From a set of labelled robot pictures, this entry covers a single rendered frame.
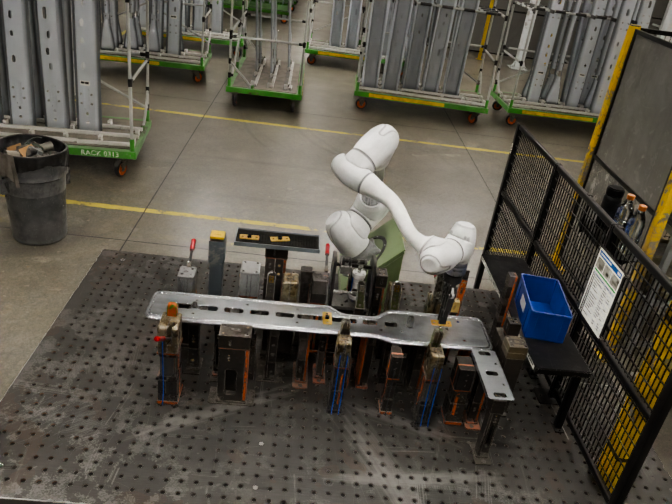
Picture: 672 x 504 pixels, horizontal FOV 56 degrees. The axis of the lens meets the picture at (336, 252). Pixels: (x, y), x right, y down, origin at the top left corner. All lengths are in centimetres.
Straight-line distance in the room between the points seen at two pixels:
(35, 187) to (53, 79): 184
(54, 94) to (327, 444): 486
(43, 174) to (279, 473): 314
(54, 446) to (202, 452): 51
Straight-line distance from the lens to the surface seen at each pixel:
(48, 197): 496
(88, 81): 644
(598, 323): 260
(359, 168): 259
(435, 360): 241
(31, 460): 245
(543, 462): 266
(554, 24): 1001
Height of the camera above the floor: 244
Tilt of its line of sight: 28 degrees down
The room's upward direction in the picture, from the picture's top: 8 degrees clockwise
